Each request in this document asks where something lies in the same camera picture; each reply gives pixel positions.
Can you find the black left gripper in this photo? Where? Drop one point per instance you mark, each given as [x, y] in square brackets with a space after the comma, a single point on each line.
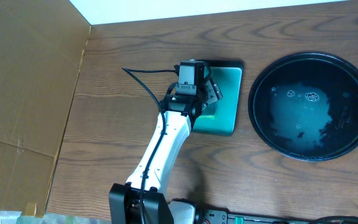
[213, 90]

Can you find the green scrubbing sponge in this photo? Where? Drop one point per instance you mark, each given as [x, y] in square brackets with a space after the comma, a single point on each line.
[209, 111]

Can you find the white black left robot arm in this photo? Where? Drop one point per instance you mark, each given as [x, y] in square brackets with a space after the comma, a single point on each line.
[142, 198]

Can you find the round black serving tray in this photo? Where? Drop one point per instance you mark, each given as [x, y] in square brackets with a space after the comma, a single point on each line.
[305, 106]

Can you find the brown cardboard panel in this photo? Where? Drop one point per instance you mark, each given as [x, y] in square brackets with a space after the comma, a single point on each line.
[41, 50]

